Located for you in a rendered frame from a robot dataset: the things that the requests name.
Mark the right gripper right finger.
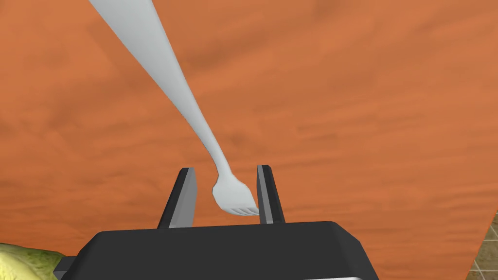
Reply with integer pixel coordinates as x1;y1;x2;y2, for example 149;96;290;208
256;165;286;225

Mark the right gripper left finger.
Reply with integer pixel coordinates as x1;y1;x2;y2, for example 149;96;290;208
157;167;198;229

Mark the grey metal fork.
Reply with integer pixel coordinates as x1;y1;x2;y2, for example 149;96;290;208
89;0;260;216

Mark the yellow-green lumpy fruit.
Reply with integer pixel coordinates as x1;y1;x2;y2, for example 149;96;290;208
0;243;66;280

